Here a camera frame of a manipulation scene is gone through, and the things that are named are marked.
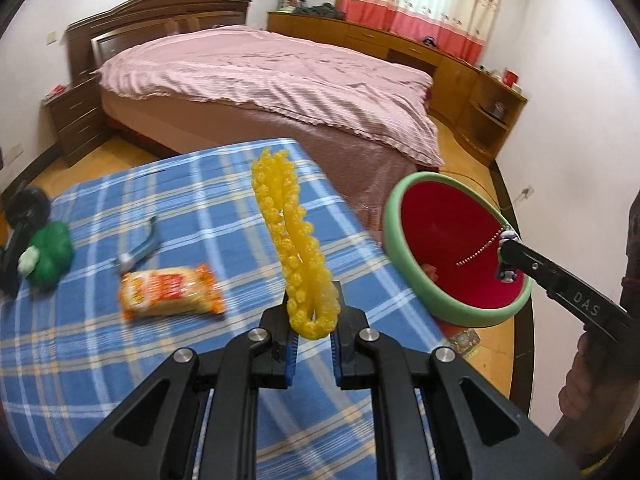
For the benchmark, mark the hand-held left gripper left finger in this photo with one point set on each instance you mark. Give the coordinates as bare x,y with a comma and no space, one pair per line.
290,357

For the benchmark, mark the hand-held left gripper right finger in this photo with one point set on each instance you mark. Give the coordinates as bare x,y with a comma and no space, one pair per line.
337,360

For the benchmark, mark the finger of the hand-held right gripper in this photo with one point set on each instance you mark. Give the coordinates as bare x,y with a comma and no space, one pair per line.
525,262

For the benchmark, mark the red bin with green rim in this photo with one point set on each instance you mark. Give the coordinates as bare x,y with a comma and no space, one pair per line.
450,220

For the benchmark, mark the yellow foam net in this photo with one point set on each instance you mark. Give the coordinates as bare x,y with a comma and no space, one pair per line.
290,240

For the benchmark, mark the person's right hand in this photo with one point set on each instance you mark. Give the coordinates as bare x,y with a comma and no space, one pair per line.
582,380

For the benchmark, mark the printed packet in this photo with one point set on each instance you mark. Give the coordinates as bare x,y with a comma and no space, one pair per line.
465,342

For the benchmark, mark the orange snack packet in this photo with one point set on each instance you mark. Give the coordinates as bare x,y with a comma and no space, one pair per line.
170,292

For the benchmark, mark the small glass jar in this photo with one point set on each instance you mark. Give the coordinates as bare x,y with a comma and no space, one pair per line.
498,108

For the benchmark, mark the blue-grey scoop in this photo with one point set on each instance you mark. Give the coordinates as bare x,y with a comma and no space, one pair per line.
142,247

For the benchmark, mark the red box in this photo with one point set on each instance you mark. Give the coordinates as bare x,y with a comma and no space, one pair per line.
511,79

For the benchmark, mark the long low wooden cabinet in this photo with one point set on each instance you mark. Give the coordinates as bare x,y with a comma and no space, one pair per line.
450,75

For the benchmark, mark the small black item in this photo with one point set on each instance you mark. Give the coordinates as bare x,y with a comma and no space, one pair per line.
430,40

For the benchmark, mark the green clover-shaped container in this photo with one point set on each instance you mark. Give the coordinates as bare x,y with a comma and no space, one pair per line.
52,255

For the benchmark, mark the white and red curtain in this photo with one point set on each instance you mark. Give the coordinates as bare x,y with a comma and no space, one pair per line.
425,5

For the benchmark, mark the pink bedspread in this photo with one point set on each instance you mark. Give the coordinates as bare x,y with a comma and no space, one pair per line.
260,70

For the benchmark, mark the dark wooden nightstand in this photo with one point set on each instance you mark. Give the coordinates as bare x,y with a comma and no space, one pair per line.
75,125

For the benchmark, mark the dark folded clothes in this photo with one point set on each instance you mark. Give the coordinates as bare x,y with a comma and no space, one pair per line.
320,11

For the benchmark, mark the row of books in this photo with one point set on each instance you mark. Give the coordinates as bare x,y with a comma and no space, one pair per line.
292,3

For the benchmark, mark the small red item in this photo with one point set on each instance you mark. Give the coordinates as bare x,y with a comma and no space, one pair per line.
56,92

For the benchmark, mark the dark wooden bed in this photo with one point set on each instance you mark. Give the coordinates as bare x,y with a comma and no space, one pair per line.
150,15

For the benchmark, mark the black suction mount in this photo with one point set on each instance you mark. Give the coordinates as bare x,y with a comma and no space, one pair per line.
22,210

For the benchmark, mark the white wall socket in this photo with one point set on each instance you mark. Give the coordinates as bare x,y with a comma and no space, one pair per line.
15,151

